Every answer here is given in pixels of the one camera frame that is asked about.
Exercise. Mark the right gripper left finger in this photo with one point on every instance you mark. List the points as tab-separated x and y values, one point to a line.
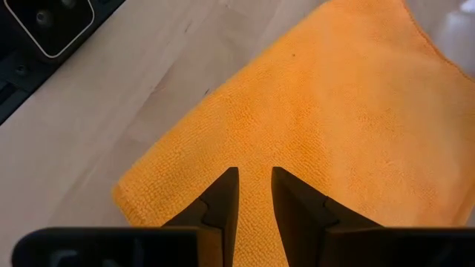
222	207

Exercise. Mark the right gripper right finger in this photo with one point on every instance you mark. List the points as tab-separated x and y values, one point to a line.
300	215

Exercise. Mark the orange microfiber towel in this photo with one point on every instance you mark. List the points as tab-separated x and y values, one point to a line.
334	130

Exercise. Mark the black dual-lens camera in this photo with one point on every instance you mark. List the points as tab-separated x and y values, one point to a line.
52	22

